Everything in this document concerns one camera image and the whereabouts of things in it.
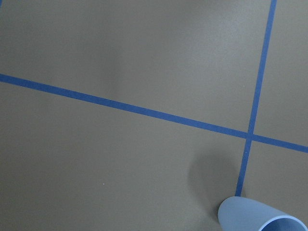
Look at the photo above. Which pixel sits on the light blue plastic cup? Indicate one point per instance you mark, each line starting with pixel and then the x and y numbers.
pixel 243 214

